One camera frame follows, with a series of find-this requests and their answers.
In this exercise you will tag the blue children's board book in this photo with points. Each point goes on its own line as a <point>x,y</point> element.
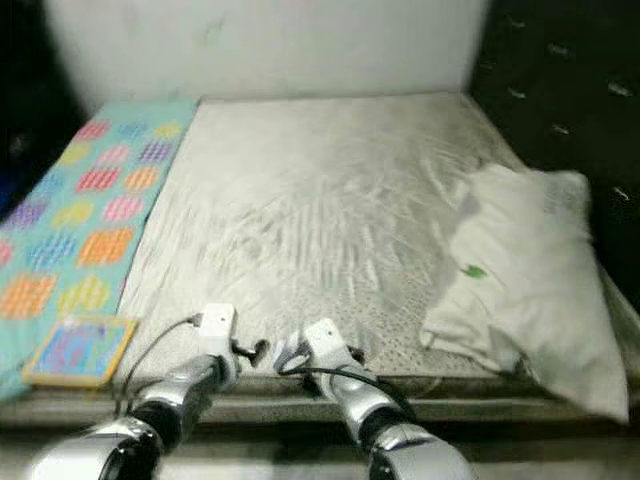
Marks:
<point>80,350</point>

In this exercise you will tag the teal blanket with colourful shapes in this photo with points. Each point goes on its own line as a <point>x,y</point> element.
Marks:
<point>95,200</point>

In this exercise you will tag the white pillow with tree print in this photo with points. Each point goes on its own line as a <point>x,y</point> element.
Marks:
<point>525,290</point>

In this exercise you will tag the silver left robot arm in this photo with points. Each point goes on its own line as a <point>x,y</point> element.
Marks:
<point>170,400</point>

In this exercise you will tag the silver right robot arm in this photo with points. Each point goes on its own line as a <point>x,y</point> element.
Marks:
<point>380,420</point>

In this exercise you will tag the white quilted mattress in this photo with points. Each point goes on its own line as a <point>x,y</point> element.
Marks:
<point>310,200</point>

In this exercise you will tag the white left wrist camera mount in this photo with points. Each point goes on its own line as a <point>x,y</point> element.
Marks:
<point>218,328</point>

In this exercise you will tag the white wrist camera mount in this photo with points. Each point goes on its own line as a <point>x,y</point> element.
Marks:
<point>332,344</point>
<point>218,328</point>

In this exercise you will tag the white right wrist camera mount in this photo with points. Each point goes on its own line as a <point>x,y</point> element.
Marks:
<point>332,344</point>

